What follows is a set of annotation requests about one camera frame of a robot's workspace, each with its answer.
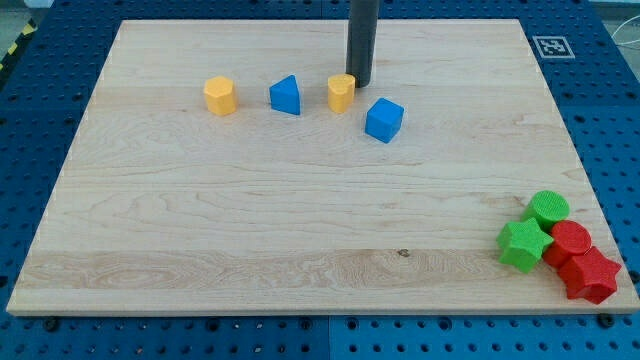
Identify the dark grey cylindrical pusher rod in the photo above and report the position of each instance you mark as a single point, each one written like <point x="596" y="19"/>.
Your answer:
<point x="361" y="36"/>

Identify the blue cube block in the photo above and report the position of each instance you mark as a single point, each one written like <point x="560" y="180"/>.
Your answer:
<point x="384" y="120"/>

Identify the yellow heart block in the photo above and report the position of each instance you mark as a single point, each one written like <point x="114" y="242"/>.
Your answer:
<point x="341" y="92"/>

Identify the blue triangular prism block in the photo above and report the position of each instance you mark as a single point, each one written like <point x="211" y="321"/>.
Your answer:
<point x="285" y="96"/>

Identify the yellow hexagon block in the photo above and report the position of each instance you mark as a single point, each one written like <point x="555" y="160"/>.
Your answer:
<point x="220" y="95"/>

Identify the white fiducial marker tag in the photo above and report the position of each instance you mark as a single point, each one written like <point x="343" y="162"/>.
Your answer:
<point x="553" y="47"/>

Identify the green cylinder block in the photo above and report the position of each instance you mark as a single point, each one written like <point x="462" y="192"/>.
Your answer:
<point x="547" y="208"/>

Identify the green star block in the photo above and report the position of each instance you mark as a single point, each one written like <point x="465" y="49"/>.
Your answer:
<point x="523" y="244"/>

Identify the light wooden board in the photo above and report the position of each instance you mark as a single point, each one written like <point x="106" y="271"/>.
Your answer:
<point x="163" y="208"/>

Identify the red cylinder block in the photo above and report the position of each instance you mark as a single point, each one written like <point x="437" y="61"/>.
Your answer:
<point x="570" y="239"/>

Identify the yellow black hazard tape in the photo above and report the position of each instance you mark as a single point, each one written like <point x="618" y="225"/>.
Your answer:
<point x="18" y="47"/>

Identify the red star block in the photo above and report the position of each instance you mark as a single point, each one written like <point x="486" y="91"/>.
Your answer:
<point x="590" y="276"/>

